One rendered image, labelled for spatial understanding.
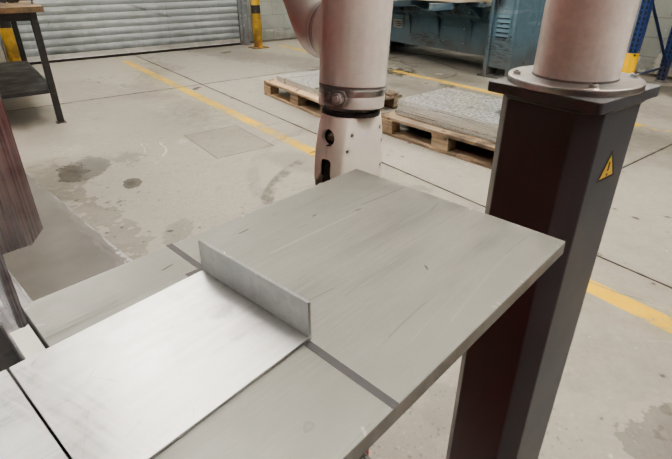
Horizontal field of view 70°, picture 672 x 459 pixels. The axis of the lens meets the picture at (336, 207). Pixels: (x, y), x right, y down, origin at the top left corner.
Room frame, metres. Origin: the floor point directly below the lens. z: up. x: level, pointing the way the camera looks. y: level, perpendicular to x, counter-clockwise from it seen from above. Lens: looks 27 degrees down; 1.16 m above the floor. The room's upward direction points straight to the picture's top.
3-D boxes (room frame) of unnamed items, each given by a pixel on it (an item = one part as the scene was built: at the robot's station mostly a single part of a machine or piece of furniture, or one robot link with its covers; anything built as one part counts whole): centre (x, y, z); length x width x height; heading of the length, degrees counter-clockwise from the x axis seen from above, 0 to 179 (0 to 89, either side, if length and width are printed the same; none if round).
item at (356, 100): (0.60, -0.02, 1.01); 0.09 x 0.08 x 0.03; 145
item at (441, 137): (3.43, -1.02, 0.07); 1.20 x 0.81 x 0.14; 41
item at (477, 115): (3.43, -1.02, 0.20); 1.01 x 0.63 x 0.12; 41
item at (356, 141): (0.60, -0.02, 0.95); 0.10 x 0.07 x 0.11; 145
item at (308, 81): (4.62, 0.06, 0.17); 0.99 x 0.63 x 0.05; 35
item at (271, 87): (4.61, 0.06, 0.07); 1.20 x 0.80 x 0.14; 35
